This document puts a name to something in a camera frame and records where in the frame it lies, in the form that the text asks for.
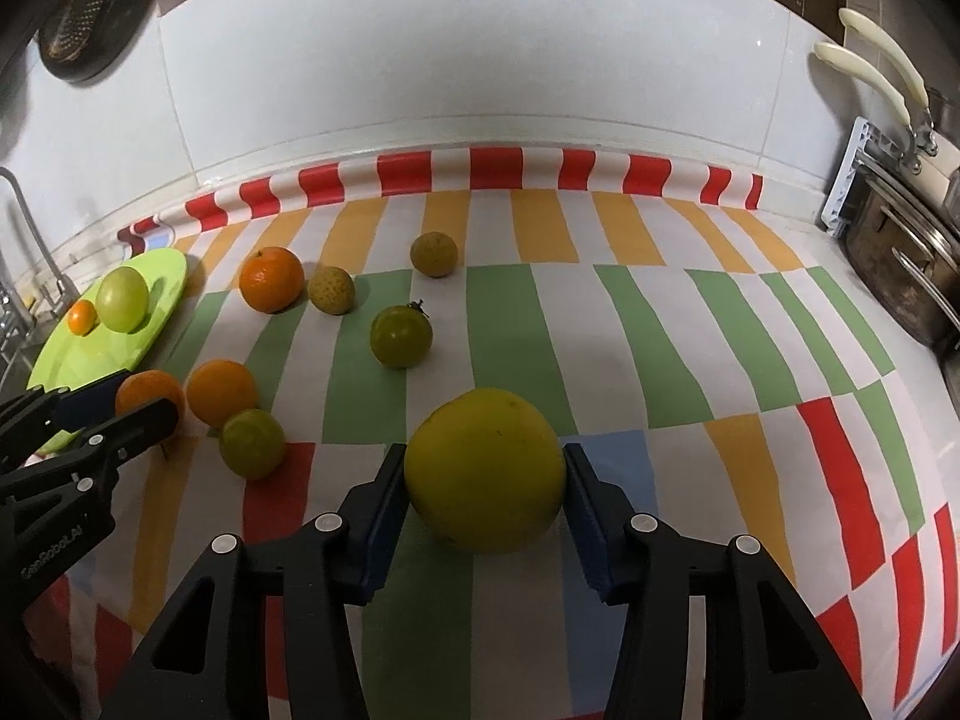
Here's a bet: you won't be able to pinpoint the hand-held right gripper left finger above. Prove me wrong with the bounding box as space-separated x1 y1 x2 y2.
101 442 410 720

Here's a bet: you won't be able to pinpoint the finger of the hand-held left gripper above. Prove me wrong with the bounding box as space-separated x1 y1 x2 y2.
0 397 181 511
0 369 132 466

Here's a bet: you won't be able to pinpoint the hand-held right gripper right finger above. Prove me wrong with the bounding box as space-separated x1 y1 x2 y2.
562 442 875 720

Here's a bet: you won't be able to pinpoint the large yellow pomelo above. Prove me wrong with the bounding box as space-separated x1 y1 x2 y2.
403 388 567 556

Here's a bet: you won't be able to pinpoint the green citrus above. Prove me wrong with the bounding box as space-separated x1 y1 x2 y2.
219 409 287 481

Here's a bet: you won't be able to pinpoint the green plate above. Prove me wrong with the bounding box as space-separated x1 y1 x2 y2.
26 247 188 458

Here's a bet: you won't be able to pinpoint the green fruit with stem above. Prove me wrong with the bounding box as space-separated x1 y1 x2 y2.
370 300 434 369

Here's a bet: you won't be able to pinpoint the large orange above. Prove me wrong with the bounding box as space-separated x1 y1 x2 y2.
239 247 306 314

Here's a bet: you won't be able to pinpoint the speckled yellow fruit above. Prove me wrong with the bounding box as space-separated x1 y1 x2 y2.
308 265 356 314
409 231 459 278

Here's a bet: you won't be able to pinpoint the green apple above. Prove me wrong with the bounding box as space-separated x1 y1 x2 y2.
94 265 149 334

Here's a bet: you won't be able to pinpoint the metal faucet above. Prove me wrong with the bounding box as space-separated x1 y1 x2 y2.
0 167 80 316

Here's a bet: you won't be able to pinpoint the striped tablecloth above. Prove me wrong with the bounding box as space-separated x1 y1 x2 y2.
45 146 960 720

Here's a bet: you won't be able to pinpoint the metal mesh strainer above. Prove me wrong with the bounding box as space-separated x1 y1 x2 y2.
45 0 136 61

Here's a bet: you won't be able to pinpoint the steel pot with lid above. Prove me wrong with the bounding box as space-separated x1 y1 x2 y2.
844 157 960 346

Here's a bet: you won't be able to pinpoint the white plastic rack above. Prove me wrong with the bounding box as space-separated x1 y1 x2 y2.
821 116 890 237

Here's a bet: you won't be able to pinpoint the white handled utensils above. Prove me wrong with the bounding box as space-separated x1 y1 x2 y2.
814 41 942 158

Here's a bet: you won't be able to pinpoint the cream handled saucepan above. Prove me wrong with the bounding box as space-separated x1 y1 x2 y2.
838 7 960 136

